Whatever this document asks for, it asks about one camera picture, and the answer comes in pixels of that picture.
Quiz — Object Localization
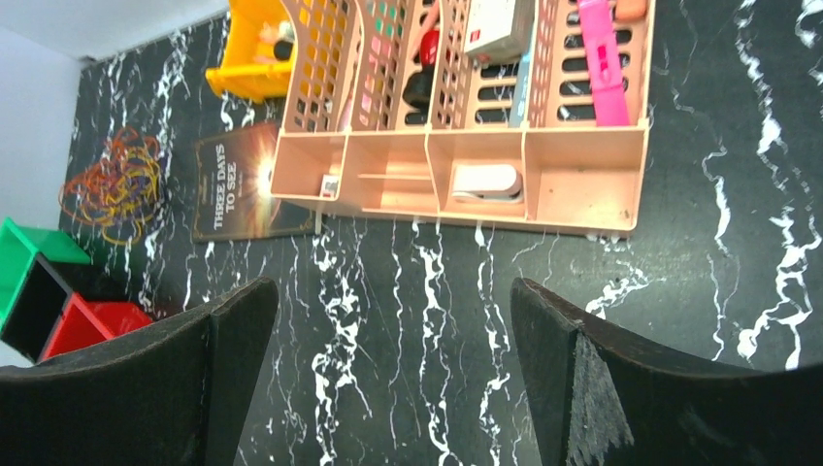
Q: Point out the yellow plastic bin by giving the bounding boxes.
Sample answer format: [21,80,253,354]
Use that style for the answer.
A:
[205,0,294,103]

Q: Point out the small white eraser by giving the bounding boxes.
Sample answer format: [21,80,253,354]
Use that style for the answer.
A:
[320,174,340,199]

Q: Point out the orange highlighter marker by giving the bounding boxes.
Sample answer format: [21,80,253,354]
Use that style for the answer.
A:
[614,0,648,22]

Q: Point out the white grey card box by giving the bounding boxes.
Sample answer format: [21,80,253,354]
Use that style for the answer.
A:
[463,0,535,64]

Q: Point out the pink glue stick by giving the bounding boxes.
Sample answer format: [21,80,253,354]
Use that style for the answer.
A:
[337,38,393,132]

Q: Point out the green plastic bin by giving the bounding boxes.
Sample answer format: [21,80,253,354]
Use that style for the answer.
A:
[1,217,91,326]

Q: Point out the dark book Three Days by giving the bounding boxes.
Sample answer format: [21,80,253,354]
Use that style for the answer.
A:
[191,122,320,243]

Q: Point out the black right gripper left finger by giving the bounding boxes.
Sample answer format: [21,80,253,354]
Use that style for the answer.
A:
[1,278,279,465]

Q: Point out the red black stamp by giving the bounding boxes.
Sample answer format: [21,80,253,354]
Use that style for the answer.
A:
[403,29,440,112]

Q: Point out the light blue marker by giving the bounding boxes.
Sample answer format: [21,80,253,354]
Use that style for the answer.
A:
[508,42,534,128]

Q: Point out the orange cable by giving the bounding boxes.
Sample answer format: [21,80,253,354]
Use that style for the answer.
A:
[59,126,162,226]

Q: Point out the pink plastic file organizer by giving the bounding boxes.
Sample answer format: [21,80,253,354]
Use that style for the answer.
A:
[271,1,655,236]

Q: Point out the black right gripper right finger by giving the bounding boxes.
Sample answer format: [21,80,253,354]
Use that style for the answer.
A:
[510,278,822,465]

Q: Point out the black plastic bin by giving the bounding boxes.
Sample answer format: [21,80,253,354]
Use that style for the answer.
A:
[1,253,76,362]

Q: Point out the red plastic bin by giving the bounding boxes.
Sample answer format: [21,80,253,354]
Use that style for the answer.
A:
[38,293,153,362]

